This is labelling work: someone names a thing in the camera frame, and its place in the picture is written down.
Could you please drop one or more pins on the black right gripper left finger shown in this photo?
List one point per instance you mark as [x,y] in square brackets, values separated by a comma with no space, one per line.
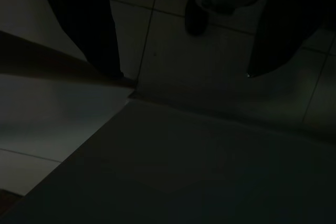
[89,24]

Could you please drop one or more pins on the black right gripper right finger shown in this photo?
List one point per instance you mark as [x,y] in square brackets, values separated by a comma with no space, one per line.
[291,19]

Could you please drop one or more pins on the grey flat panel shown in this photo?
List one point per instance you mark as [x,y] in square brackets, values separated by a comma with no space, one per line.
[183,169]

